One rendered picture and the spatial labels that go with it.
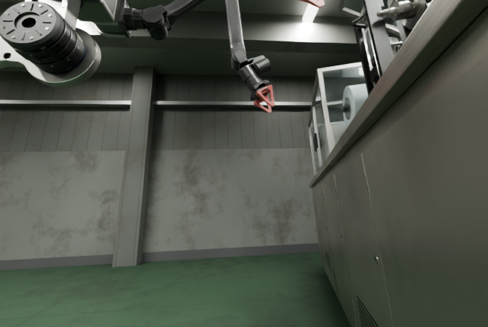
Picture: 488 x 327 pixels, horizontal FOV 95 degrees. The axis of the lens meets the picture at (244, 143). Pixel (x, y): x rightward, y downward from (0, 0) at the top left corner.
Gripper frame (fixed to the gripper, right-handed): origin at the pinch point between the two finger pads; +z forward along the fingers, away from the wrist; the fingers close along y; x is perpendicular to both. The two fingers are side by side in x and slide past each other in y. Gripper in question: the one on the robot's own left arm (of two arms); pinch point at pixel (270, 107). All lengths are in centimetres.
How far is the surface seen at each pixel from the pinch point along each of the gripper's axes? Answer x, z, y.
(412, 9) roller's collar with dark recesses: -54, 0, -23
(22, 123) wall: 238, -252, 276
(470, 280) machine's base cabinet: 13, 47, -50
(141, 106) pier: 67, -178, 254
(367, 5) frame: -50, -13, -16
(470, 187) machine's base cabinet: 9, 37, -55
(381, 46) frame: -41.8, 4.5, -16.4
